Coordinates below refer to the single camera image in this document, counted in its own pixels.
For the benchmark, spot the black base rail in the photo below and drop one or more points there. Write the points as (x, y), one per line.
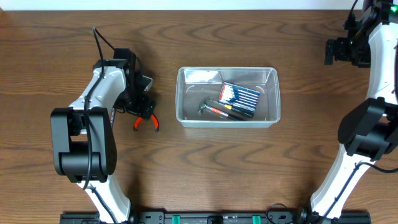
(215, 218)

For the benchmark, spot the blue precision screwdriver set case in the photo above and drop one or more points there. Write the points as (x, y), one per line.
(239, 96)

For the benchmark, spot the claw hammer orange black handle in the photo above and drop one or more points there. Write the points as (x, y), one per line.
(204, 106)

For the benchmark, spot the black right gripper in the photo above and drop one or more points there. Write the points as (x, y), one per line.
(340, 54)

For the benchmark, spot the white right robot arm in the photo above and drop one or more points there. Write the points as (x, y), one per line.
(369, 131)

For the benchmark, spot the clear plastic storage container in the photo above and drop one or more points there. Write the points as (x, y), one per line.
(196, 83)

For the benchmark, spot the silver combination wrench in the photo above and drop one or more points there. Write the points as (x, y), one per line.
(112, 117)

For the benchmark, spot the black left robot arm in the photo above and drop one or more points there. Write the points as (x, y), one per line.
(84, 148)

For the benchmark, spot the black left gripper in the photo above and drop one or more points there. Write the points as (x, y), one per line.
(143, 109)

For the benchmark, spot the black yellow screwdriver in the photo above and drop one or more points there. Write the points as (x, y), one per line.
(243, 112)

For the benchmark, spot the red handled cutting pliers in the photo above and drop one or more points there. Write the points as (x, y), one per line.
(140, 120)

